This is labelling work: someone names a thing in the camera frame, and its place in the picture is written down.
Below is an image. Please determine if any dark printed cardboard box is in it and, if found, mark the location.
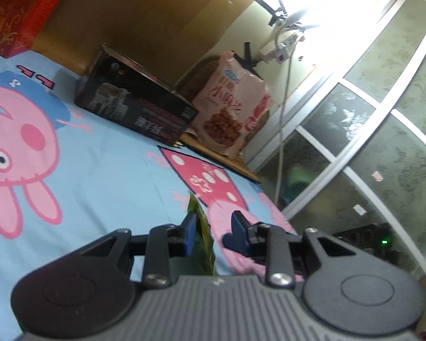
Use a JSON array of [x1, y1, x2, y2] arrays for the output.
[[74, 43, 200, 147]]

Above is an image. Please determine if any black stand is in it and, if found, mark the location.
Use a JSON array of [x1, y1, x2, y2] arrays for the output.
[[233, 41, 268, 70]]

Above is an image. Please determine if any wooden headboard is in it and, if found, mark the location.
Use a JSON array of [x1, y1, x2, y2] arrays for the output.
[[31, 0, 260, 90]]

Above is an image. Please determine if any blue cartoon printed bedsheet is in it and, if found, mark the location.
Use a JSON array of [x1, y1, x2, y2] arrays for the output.
[[0, 47, 299, 341]]

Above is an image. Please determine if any white power strip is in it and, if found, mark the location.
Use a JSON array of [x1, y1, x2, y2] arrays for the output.
[[260, 31, 305, 65]]

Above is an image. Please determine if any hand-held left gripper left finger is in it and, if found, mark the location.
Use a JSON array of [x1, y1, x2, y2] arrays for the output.
[[80, 213, 198, 289]]

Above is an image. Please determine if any black wall bracket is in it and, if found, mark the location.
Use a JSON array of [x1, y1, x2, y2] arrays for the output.
[[255, 0, 321, 31]]

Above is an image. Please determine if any green yellow snack packet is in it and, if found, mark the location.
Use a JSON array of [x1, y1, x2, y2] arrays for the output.
[[186, 191, 216, 276]]

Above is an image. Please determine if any large pink snack bag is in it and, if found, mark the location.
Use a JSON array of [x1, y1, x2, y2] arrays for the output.
[[192, 50, 273, 158]]

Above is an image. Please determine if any frosted glass sliding door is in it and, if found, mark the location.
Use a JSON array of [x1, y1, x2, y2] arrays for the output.
[[246, 0, 426, 335]]

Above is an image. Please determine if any black device with green light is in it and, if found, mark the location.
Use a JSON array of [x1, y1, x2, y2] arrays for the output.
[[331, 222, 408, 268]]

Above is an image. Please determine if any red gift box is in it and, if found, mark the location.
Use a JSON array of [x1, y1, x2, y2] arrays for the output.
[[0, 0, 80, 59]]

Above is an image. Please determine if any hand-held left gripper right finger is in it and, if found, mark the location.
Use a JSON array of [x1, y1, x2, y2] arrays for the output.
[[222, 211, 356, 289]]

